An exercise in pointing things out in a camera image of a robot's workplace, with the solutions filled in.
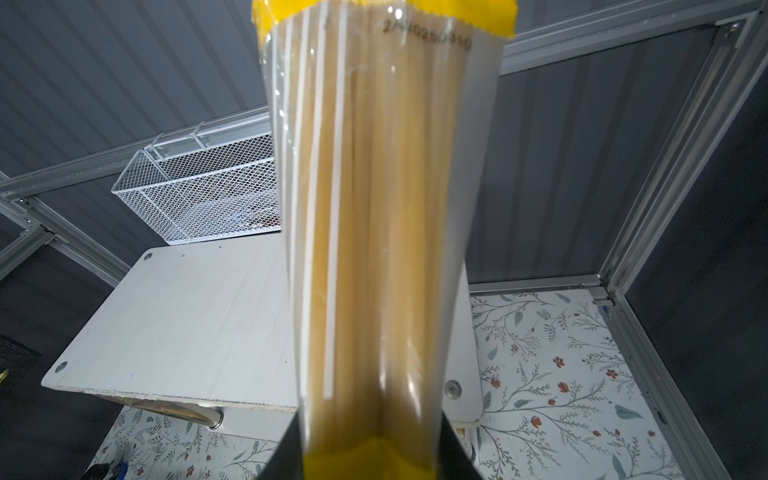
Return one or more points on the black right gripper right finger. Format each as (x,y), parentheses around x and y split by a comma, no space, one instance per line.
(453,462)

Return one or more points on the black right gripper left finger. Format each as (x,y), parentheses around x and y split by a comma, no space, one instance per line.
(286,462)

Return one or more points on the white wire mesh basket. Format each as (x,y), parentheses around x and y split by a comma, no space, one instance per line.
(195,190)

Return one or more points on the blue stapler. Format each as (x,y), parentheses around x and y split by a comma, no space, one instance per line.
(104,471)

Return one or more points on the white two-tier shelf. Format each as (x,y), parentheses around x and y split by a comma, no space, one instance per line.
(180,336)

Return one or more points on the yellow clear spaghetti bag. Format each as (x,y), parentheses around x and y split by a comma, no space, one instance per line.
(380,113)

